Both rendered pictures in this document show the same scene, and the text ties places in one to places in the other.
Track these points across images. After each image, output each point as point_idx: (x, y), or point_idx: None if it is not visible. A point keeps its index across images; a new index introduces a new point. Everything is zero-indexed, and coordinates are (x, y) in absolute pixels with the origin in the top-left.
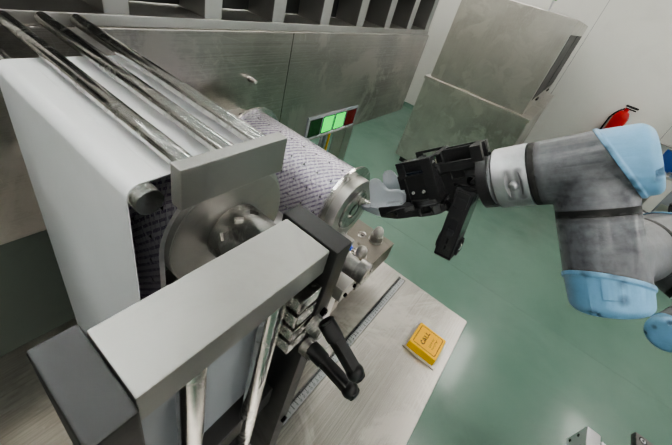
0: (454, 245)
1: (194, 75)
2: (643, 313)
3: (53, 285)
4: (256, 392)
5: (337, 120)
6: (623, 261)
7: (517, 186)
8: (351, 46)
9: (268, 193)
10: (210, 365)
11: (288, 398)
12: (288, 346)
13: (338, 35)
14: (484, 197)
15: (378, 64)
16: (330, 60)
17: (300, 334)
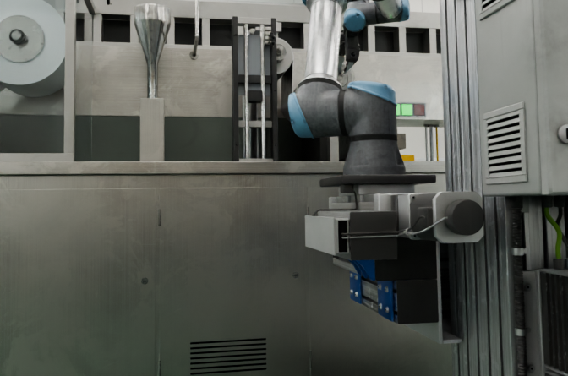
0: (346, 51)
1: (299, 68)
2: (348, 13)
3: (240, 146)
4: (261, 57)
5: (404, 109)
6: (347, 8)
7: (343, 16)
8: (398, 62)
9: (286, 49)
10: (252, 45)
11: (273, 75)
12: (265, 40)
13: (384, 56)
14: (344, 27)
15: (436, 75)
16: (382, 68)
17: (269, 40)
